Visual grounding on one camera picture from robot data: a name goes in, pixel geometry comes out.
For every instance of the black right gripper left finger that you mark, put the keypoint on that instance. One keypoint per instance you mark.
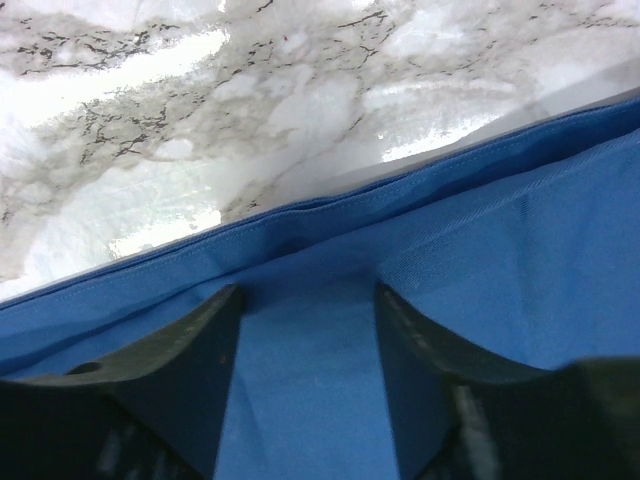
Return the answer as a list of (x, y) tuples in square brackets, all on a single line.
[(153, 409)]

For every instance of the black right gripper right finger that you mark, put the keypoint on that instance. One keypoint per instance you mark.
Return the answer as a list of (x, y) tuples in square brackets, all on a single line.
[(460, 411)]

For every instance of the blue surgical drape cloth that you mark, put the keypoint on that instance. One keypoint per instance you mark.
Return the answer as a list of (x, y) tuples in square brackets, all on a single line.
[(527, 246)]

